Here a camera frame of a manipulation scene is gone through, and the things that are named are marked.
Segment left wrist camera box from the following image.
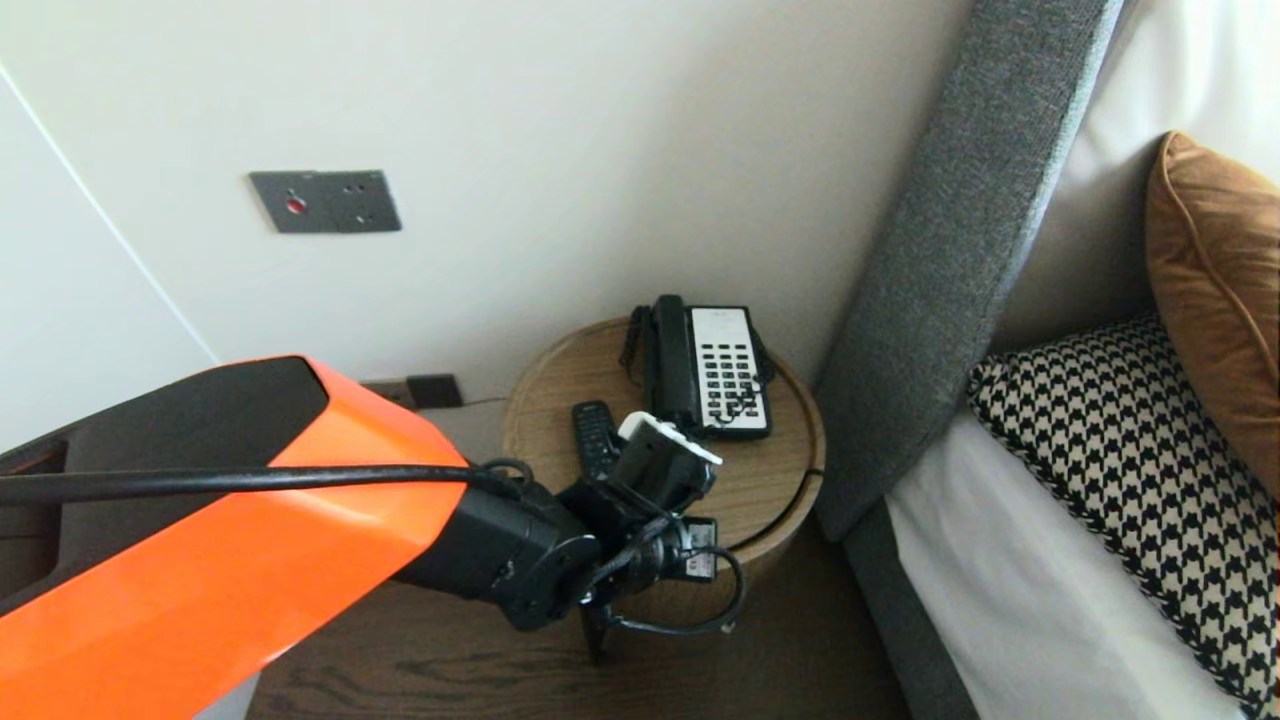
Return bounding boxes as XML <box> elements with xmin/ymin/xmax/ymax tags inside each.
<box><xmin>655</xmin><ymin>515</ymin><xmax>721</xmax><ymax>586</ymax></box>

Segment grey upholstered bed frame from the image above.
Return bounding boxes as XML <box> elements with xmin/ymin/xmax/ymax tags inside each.
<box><xmin>840</xmin><ymin>500</ymin><xmax>981</xmax><ymax>720</ymax></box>

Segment white bed pillow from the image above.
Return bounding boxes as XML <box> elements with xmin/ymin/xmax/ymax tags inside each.
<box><xmin>990</xmin><ymin>0</ymin><xmax>1280</xmax><ymax>353</ymax></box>

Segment round wooden bedside table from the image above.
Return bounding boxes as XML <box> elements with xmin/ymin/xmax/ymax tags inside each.
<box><xmin>500</xmin><ymin>318</ymin><xmax>827</xmax><ymax>641</ymax></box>
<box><xmin>620</xmin><ymin>470</ymin><xmax>827</xmax><ymax>631</ymax></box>

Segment black TV remote control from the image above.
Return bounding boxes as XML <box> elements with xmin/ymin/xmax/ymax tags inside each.
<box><xmin>571</xmin><ymin>400</ymin><xmax>627</xmax><ymax>481</ymax></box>

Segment brown velvet pillow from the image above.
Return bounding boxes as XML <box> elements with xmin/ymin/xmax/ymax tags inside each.
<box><xmin>1145</xmin><ymin>130</ymin><xmax>1280</xmax><ymax>501</ymax></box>

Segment black coiled telephone cord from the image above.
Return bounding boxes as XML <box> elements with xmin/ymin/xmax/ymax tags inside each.
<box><xmin>620</xmin><ymin>305</ymin><xmax>778</xmax><ymax>441</ymax></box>

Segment black telephone handset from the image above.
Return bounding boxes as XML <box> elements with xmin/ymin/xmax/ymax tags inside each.
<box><xmin>650</xmin><ymin>295</ymin><xmax>703</xmax><ymax>431</ymax></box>

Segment black metal table legs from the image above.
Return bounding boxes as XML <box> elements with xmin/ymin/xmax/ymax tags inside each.
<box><xmin>580</xmin><ymin>605</ymin><xmax>621</xmax><ymax>666</ymax></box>

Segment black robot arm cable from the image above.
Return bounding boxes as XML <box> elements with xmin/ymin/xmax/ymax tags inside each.
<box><xmin>0</xmin><ymin>460</ymin><xmax>747</xmax><ymax>639</ymax></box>

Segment grey fabric headboard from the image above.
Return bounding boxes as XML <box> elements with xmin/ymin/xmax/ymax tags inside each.
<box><xmin>812</xmin><ymin>0</ymin><xmax>1126</xmax><ymax>541</ymax></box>

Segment black and white desk telephone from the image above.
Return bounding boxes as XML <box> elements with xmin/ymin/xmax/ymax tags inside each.
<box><xmin>640</xmin><ymin>295</ymin><xmax>777</xmax><ymax>442</ymax></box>

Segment grey wall switch panel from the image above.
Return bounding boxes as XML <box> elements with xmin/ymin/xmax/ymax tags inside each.
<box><xmin>249</xmin><ymin>169</ymin><xmax>403</xmax><ymax>235</ymax></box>

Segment dark grey wall power socket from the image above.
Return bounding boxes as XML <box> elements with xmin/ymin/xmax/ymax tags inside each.
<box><xmin>405</xmin><ymin>373</ymin><xmax>464</xmax><ymax>411</ymax></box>

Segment black white houndstooth pillow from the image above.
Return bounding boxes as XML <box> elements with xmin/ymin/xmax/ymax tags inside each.
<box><xmin>965</xmin><ymin>312</ymin><xmax>1280</xmax><ymax>716</ymax></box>

